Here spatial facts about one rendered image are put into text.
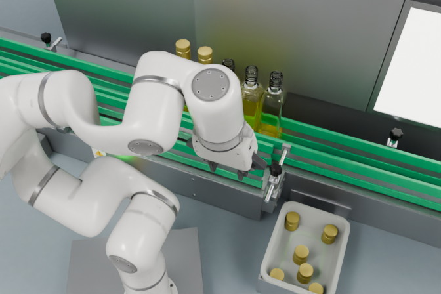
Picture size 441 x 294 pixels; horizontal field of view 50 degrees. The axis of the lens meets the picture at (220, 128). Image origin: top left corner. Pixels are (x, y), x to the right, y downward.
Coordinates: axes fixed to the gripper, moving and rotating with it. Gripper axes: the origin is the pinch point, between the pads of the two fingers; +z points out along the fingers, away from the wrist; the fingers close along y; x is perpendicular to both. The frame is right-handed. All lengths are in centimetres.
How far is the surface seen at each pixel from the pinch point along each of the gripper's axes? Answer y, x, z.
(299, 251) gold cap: -16.2, 2.8, 37.2
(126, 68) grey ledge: 50, -34, 40
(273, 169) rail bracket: -5.8, -9.2, 20.1
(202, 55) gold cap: 16.9, -26.6, 9.2
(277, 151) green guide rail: -4.0, -18.4, 31.8
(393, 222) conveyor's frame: -36, -13, 43
